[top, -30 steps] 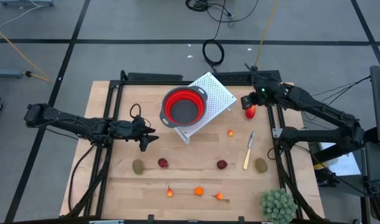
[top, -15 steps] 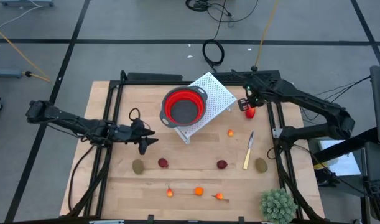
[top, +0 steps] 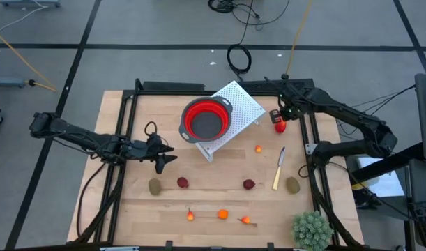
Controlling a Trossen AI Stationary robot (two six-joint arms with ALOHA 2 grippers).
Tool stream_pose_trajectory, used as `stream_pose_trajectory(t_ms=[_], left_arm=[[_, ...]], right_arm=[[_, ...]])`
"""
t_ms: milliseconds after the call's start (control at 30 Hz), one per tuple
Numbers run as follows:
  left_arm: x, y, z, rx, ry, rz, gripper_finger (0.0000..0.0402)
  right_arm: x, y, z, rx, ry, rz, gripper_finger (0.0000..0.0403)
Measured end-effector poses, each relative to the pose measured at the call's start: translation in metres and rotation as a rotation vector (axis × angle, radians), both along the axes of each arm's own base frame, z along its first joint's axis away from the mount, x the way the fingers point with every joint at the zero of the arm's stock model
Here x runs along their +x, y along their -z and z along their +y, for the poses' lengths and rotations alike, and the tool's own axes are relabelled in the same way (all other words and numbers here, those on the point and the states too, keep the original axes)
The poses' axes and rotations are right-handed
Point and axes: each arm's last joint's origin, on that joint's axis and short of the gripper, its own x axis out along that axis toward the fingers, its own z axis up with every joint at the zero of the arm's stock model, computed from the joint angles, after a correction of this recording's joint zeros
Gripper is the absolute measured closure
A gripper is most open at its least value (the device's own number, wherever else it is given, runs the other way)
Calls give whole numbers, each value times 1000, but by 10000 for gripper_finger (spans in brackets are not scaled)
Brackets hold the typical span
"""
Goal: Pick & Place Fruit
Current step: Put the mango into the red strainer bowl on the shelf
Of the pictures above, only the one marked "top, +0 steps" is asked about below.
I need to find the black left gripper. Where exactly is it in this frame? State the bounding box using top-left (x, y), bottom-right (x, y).
top-left (139, 132), bottom-right (179, 175)

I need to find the brown green kiwi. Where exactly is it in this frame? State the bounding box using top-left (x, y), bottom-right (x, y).
top-left (148, 178), bottom-right (162, 197)
top-left (285, 176), bottom-right (301, 195)

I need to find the red grey collapsible colander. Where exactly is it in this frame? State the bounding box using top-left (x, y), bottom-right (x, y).
top-left (178, 96), bottom-right (234, 144)

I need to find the white perforated metal stand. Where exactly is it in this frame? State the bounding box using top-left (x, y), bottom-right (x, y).
top-left (194, 80), bottom-right (266, 162)

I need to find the silver metal bar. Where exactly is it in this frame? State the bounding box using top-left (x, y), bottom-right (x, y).
top-left (100, 245), bottom-right (140, 251)

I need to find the white panel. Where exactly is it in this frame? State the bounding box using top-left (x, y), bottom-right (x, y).
top-left (357, 155), bottom-right (406, 198)

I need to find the black floor base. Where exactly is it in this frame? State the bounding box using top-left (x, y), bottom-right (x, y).
top-left (351, 188), bottom-right (383, 211)

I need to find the black desk bar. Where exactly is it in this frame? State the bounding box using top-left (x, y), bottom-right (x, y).
top-left (348, 142), bottom-right (426, 184)

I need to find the pale green artificial plant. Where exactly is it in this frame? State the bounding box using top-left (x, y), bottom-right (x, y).
top-left (291, 210), bottom-right (335, 251)

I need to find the grey metal base bar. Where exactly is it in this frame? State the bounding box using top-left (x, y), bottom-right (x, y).
top-left (0, 77), bottom-right (27, 89)
top-left (0, 0), bottom-right (61, 9)

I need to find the black keyboard crate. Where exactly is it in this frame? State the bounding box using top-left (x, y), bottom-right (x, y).
top-left (406, 201), bottom-right (426, 249)

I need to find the black coiled floor cable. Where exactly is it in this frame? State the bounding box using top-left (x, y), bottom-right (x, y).
top-left (226, 0), bottom-right (259, 83)

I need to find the yellow floor cable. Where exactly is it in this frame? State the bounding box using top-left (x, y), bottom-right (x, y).
top-left (284, 0), bottom-right (314, 76)
top-left (0, 26), bottom-right (57, 93)

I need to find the knife with wooden handle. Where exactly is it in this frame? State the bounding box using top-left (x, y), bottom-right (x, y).
top-left (272, 146), bottom-right (287, 191)

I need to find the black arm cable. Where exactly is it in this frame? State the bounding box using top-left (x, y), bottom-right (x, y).
top-left (75, 162), bottom-right (109, 241)

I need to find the thin black cable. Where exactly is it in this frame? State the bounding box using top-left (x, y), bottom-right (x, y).
top-left (351, 84), bottom-right (416, 119)

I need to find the black floor cable bundle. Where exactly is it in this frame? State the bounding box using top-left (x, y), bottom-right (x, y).
top-left (207, 0), bottom-right (291, 27)

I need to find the white floor cable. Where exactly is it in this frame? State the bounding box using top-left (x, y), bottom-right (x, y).
top-left (0, 0), bottom-right (50, 34)

